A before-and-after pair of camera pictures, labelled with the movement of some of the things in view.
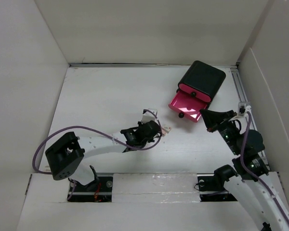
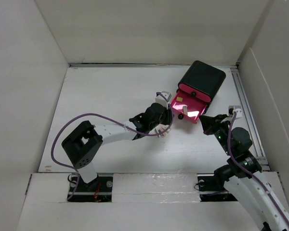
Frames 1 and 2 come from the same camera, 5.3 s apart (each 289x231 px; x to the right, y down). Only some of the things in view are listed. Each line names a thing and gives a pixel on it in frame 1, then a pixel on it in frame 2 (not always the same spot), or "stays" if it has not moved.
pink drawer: [187, 106] stays
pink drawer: [194, 93] stays
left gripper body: [143, 143] → [164, 119]
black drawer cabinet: [203, 78] stays
